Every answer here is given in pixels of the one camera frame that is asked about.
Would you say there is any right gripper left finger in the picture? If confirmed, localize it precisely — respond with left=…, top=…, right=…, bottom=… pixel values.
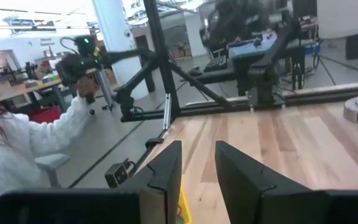
left=0, top=140, right=183, bottom=224

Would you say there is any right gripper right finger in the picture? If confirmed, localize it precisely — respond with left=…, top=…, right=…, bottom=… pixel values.
left=214, top=141, right=358, bottom=224

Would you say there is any yellow slotted plastic bin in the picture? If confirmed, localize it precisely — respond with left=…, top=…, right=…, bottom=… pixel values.
left=175, top=176, right=193, bottom=224

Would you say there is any black computer mouse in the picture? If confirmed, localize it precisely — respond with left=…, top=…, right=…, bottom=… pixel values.
left=188, top=66, right=203, bottom=77

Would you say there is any grey office desk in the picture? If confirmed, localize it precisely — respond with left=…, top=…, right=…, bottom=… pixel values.
left=194, top=29, right=321, bottom=94

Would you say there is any person's hand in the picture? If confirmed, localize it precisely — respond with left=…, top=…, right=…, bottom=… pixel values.
left=76, top=76, right=99, bottom=104

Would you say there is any grey office chair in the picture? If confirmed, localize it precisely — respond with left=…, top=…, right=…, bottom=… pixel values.
left=34, top=154, right=71, bottom=188

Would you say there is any black keyboard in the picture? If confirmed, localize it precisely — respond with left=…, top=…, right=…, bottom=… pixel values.
left=203, top=54, right=230, bottom=73

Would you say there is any cardboard box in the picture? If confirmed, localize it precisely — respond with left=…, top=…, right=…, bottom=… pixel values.
left=169, top=43, right=193, bottom=60

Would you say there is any red box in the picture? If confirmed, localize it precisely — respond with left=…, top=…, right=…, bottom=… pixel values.
left=28, top=105, right=62, bottom=124

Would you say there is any blue desk mat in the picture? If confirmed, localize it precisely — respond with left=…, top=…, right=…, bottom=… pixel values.
left=228, top=30, right=280, bottom=59

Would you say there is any person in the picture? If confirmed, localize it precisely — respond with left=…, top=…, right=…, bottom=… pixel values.
left=0, top=95, right=91, bottom=224

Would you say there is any wooden work table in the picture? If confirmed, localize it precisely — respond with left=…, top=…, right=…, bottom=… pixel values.
left=0, top=78, right=63, bottom=106

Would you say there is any black office chair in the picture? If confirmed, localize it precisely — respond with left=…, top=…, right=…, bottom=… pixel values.
left=200, top=0, right=272, bottom=52

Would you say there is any black table-level camera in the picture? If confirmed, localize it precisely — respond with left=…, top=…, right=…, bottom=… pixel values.
left=104, top=159, right=134, bottom=189

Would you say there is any silver metal bracket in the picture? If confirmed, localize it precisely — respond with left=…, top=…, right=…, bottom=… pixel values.
left=162, top=92, right=172, bottom=131

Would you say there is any black aluminium table frame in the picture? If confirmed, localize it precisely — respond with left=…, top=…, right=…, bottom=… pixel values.
left=113, top=0, right=358, bottom=150

